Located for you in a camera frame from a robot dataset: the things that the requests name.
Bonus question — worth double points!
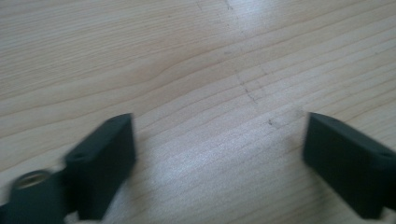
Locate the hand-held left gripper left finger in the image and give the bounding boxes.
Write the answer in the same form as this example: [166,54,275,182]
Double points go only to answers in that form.
[63,113,137,221]

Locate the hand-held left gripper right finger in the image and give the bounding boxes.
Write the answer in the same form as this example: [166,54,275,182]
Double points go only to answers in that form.
[303,112,396,220]

